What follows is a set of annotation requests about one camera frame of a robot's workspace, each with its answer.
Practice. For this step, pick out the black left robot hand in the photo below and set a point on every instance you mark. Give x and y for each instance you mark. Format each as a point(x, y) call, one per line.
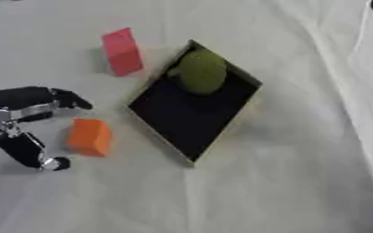
point(19, 98)

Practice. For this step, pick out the cardboard box with black inside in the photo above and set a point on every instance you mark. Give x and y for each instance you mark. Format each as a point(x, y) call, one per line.
point(190, 121)

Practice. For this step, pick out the orange block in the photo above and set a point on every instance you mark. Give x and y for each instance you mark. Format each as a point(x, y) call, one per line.
point(89, 137)

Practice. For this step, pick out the pink block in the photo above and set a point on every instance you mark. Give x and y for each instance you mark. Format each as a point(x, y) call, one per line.
point(122, 52)

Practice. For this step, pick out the green oval soft toy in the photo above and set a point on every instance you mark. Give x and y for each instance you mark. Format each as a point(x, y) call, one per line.
point(202, 72)

